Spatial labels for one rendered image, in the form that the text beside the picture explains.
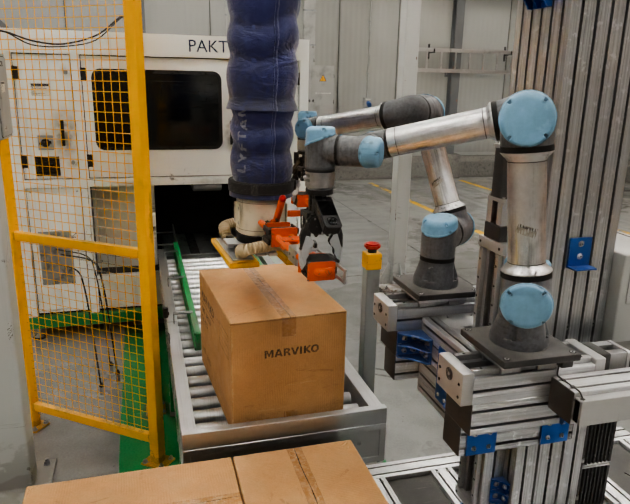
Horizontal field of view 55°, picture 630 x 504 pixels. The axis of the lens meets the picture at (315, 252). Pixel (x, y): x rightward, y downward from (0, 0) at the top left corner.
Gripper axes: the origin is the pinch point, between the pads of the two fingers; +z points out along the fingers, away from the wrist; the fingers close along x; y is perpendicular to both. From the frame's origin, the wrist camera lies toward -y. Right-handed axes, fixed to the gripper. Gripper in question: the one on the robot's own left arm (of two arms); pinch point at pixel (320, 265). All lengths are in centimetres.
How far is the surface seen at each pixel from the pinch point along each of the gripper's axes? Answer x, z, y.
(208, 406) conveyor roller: 23, 71, 60
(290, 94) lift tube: -7, -41, 53
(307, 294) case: -14, 29, 55
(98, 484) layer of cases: 61, 68, 21
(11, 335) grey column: 93, 52, 103
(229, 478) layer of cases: 23, 69, 13
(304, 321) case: -6.6, 30.8, 35.7
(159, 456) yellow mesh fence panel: 40, 119, 105
